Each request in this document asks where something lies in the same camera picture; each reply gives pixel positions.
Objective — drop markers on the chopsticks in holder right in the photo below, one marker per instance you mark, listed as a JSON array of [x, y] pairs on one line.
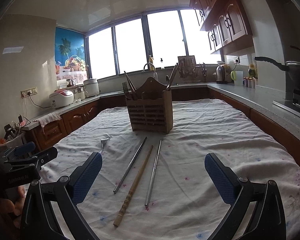
[[174, 71]]

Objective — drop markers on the white tall rice cooker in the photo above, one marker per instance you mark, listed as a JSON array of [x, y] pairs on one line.
[[91, 87]]

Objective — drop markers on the green lid white pitcher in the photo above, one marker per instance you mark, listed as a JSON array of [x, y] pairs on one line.
[[237, 77]]

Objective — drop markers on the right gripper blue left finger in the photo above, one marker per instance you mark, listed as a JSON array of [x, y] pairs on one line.
[[84, 176]]

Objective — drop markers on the oil bottle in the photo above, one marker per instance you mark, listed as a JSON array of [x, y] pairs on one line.
[[252, 71]]

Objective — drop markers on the steel electric kettle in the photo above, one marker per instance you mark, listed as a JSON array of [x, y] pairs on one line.
[[221, 74]]

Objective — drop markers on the left steel chopstick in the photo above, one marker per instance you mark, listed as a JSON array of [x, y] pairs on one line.
[[130, 165]]

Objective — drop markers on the tropical fruit poster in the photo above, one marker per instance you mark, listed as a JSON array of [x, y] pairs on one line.
[[70, 63]]

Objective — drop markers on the floral white tablecloth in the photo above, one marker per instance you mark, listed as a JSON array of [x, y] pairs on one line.
[[184, 203]]

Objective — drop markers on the dark steel fork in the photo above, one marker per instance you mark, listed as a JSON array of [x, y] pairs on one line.
[[126, 91]]

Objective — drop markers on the left hand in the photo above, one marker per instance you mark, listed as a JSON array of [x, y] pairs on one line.
[[7, 207]]

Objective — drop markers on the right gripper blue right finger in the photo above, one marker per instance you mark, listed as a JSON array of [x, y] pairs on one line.
[[223, 177]]

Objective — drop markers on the small white blender appliance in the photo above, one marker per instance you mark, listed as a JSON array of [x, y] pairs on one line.
[[79, 94]]

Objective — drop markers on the wall power strip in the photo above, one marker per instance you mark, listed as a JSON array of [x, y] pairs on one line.
[[28, 92]]

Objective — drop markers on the lower wooden cabinets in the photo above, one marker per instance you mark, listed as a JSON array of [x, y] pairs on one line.
[[80, 115]]

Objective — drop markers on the chopsticks in holder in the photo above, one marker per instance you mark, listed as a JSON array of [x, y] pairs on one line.
[[133, 90], [174, 71]]

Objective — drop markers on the kitchen sink faucet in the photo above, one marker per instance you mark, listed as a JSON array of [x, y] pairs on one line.
[[155, 75]]

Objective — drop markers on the yellow soap bottle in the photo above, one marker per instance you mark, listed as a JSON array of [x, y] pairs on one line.
[[151, 61]]

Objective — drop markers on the chopsticks in holder left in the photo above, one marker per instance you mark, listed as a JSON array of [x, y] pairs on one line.
[[133, 90]]

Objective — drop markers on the steel spoon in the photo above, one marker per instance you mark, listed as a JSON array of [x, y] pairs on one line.
[[168, 79]]

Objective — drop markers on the wooden utensil holder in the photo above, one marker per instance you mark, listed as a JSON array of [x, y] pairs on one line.
[[151, 110]]

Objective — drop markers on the black wok with handle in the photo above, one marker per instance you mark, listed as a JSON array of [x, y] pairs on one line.
[[291, 67]]

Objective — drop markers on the white red rice cooker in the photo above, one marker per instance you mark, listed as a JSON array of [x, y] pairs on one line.
[[61, 98]]

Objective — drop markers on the shiny steel fork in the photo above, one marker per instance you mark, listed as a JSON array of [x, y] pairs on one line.
[[103, 144]]

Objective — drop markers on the steel chopstick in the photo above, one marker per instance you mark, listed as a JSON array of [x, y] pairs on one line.
[[151, 182], [130, 165]]

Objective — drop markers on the knife rack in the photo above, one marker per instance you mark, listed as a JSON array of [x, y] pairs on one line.
[[187, 67]]

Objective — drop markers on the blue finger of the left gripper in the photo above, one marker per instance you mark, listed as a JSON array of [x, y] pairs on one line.
[[42, 158], [24, 149]]

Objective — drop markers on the pink white dish towel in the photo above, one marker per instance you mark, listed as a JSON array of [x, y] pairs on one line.
[[48, 118]]

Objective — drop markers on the wooden bamboo chopstick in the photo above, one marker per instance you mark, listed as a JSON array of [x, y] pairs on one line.
[[132, 189]]

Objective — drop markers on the right steel chopstick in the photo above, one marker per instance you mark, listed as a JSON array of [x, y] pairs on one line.
[[151, 182]]

